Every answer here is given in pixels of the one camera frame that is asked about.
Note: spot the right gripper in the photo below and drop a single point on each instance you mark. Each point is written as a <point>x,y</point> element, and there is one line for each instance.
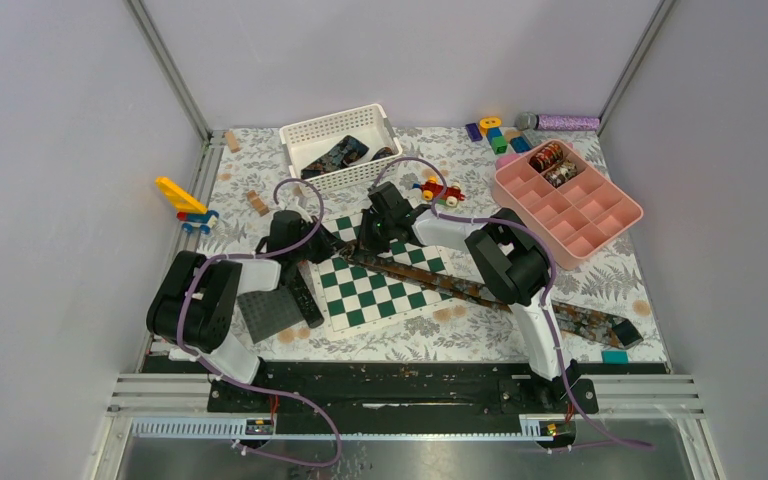
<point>367,244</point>

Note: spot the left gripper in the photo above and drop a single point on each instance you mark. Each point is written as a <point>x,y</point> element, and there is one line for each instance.
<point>330,244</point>

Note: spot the brown floral tie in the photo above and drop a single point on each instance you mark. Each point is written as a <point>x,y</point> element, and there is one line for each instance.
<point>604,328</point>

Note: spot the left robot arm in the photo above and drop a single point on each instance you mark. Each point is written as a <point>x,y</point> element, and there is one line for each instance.
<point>194,305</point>

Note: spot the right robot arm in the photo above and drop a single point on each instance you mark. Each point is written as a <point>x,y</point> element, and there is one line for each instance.
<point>516,268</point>

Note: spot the floral table mat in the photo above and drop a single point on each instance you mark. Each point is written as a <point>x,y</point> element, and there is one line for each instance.
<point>610,281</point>

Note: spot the wooden block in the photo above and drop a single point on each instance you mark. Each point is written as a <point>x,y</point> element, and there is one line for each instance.
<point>231,142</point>
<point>257,203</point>

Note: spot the red toy car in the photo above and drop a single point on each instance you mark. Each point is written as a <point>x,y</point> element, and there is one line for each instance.
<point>433,190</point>

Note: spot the black microphone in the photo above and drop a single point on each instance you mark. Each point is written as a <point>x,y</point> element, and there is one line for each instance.
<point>304,300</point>

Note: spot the white plastic basket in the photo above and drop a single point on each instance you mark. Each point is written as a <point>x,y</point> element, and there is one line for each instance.
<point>369,122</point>

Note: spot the dark blue patterned tie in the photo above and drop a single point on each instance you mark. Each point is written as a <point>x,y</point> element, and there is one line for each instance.
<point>345,160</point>

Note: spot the green white chessboard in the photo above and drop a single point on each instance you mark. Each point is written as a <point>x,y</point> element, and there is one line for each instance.
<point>356,300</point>

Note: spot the grey lego baseplate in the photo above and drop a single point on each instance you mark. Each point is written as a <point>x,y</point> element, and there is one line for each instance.
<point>267,313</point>

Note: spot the yellow blue toy crane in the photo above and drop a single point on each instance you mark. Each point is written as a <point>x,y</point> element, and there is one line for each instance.
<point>192,215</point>

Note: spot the purple block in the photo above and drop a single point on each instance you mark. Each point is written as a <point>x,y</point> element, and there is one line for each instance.
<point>473,131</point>

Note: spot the pink cylinder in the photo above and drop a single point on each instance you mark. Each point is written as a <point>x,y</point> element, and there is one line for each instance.
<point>504,160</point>

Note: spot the green block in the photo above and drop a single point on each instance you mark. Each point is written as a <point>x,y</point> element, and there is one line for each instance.
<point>498,144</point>

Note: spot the blue block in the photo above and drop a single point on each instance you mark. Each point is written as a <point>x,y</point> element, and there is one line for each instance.
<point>520,144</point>

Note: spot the purple glitter microphone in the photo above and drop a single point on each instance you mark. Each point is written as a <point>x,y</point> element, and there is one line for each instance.
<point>544,122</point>

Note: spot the red rolled tie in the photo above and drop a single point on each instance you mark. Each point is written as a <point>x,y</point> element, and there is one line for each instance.
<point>547,157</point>

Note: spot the brown rolled tie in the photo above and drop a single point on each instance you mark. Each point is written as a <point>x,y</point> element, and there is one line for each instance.
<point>561,173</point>

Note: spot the pink compartment tray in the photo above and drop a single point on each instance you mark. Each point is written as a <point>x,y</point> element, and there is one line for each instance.
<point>576,220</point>

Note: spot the teal block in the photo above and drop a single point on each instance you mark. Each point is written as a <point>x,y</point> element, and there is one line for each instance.
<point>615,357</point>

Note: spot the yellow ring block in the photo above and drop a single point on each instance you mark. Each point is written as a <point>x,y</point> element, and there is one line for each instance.
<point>489,122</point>

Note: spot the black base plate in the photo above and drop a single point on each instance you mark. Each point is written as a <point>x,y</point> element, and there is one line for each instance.
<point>411,398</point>

